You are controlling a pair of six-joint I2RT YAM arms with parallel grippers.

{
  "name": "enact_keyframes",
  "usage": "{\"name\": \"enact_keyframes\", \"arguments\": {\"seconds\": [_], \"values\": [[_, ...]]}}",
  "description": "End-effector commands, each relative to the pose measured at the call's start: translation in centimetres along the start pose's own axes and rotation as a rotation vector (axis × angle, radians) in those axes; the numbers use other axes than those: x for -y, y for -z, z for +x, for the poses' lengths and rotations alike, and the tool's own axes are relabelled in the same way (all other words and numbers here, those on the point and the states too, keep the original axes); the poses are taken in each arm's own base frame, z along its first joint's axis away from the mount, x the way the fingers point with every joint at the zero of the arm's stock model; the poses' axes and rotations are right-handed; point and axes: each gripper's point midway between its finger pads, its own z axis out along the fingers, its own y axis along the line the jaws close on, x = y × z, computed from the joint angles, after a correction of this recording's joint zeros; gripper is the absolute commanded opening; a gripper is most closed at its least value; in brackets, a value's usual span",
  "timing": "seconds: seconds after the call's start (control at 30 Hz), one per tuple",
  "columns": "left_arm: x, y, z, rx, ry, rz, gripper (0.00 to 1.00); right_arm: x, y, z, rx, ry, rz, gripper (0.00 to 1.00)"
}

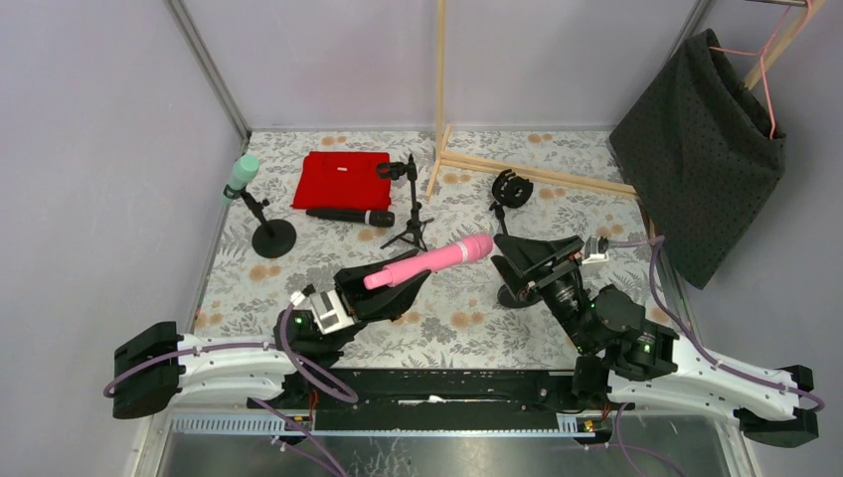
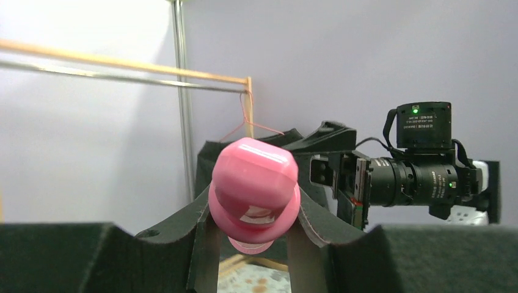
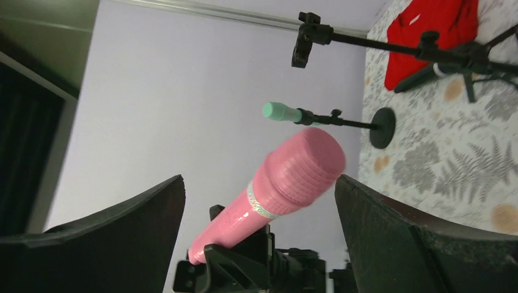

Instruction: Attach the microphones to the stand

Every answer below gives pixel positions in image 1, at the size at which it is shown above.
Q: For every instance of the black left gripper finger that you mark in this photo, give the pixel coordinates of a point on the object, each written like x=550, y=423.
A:
x=349, y=280
x=386, y=303

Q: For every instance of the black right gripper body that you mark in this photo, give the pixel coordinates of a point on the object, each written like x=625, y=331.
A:
x=545, y=268

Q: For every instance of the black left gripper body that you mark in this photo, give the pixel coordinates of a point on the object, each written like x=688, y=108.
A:
x=355, y=297

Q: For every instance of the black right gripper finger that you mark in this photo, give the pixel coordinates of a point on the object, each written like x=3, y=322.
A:
x=513, y=292
x=512, y=248

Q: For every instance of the pink microphone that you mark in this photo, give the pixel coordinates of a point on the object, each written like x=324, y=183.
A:
x=466, y=250

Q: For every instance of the round-base mic stand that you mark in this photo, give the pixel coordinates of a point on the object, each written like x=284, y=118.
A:
x=510, y=191
x=272, y=238

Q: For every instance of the mint green microphone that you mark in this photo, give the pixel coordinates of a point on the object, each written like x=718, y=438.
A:
x=244, y=170

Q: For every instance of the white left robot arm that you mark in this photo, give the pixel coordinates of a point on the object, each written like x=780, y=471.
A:
x=161, y=366

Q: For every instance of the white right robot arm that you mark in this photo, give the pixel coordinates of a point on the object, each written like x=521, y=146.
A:
x=626, y=358

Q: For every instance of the black tripod mic stand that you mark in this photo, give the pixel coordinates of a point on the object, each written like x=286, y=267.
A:
x=415, y=226

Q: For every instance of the black microphone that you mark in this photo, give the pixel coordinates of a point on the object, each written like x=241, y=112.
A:
x=377, y=219

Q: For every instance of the floral table mat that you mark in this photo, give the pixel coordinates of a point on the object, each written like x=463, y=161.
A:
x=456, y=321

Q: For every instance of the red folded cloth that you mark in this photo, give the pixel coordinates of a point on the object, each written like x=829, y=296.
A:
x=343, y=180

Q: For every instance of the wooden clothes rack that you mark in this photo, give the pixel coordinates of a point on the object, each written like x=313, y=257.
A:
x=443, y=156

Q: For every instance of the dark dotted hanging garment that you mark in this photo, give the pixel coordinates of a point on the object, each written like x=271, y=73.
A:
x=702, y=155

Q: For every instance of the pink clothes hanger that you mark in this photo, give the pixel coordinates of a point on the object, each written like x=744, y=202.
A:
x=793, y=19

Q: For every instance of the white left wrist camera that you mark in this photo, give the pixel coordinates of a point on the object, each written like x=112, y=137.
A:
x=322, y=312

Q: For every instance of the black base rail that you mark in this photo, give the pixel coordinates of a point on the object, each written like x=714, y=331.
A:
x=412, y=400

